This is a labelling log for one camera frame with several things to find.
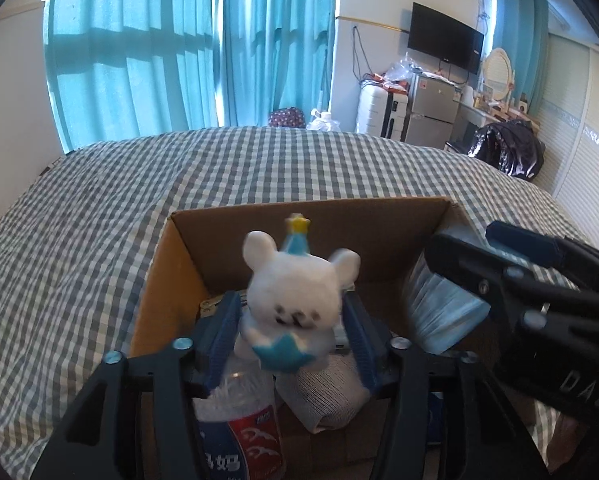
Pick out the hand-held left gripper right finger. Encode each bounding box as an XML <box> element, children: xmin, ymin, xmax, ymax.
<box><xmin>342</xmin><ymin>293</ymin><xmax>550</xmax><ymax>480</ymax></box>

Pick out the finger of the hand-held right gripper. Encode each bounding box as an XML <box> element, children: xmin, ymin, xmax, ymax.
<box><xmin>424</xmin><ymin>234</ymin><xmax>546</xmax><ymax>332</ymax></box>
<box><xmin>484</xmin><ymin>220</ymin><xmax>599</xmax><ymax>292</ymax></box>

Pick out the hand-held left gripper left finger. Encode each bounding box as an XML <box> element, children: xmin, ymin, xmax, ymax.
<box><xmin>32</xmin><ymin>293</ymin><xmax>242</xmax><ymax>480</ymax></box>

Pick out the white plush bear toy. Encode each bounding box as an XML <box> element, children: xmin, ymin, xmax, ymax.
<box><xmin>233</xmin><ymin>214</ymin><xmax>363</xmax><ymax>376</ymax></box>

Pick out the clear cotton swab jar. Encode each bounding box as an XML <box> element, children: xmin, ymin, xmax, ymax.
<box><xmin>193</xmin><ymin>354</ymin><xmax>288</xmax><ymax>480</ymax></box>

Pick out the cardboard box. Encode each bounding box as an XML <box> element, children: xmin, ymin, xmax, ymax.
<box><xmin>128</xmin><ymin>197</ymin><xmax>510</xmax><ymax>480</ymax></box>

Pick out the grey checked cloth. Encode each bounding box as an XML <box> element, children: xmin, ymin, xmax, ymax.
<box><xmin>276</xmin><ymin>352</ymin><xmax>376</xmax><ymax>434</ymax></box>

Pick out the black plastic bag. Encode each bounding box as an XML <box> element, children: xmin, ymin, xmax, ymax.
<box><xmin>466</xmin><ymin>119</ymin><xmax>546</xmax><ymax>179</ymax></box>

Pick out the white wardrobe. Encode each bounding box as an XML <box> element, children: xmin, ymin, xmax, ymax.
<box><xmin>528</xmin><ymin>30</ymin><xmax>599</xmax><ymax>243</ymax></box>

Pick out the white dressing table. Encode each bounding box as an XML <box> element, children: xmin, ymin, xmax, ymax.
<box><xmin>451</xmin><ymin>102</ymin><xmax>486</xmax><ymax>147</ymax></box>

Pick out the silver mini fridge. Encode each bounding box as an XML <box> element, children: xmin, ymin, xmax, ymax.
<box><xmin>401</xmin><ymin>72</ymin><xmax>463</xmax><ymax>149</ymax></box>

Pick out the green checked blanket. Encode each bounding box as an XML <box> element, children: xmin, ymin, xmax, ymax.
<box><xmin>0</xmin><ymin>125</ymin><xmax>599</xmax><ymax>480</ymax></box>

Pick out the white oval mirror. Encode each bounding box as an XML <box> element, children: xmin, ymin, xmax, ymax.
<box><xmin>481</xmin><ymin>47</ymin><xmax>516</xmax><ymax>104</ymax></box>

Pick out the white suitcase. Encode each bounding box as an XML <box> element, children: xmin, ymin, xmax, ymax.
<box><xmin>355</xmin><ymin>85</ymin><xmax>413</xmax><ymax>139</ymax></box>

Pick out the clear plastic bag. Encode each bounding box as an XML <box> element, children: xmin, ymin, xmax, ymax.
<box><xmin>381</xmin><ymin>52</ymin><xmax>421</xmax><ymax>92</ymax></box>

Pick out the white plastic bag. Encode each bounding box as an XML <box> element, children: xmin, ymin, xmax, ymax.
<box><xmin>306</xmin><ymin>108</ymin><xmax>341</xmax><ymax>132</ymax></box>

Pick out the narrow teal curtain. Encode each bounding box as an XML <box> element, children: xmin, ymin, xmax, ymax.
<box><xmin>489</xmin><ymin>0</ymin><xmax>551</xmax><ymax>111</ymax></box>

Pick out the floral bag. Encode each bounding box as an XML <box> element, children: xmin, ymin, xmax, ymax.
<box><xmin>268</xmin><ymin>106</ymin><xmax>308</xmax><ymax>129</ymax></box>

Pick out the wide teal curtain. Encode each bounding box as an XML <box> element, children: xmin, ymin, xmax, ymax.
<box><xmin>43</xmin><ymin>0</ymin><xmax>226</xmax><ymax>154</ymax></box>

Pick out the black wall television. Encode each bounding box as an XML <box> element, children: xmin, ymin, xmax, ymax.
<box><xmin>407</xmin><ymin>2</ymin><xmax>485</xmax><ymax>75</ymax></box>

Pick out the black wall cable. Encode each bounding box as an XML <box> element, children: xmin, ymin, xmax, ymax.
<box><xmin>351</xmin><ymin>25</ymin><xmax>376</xmax><ymax>87</ymax></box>

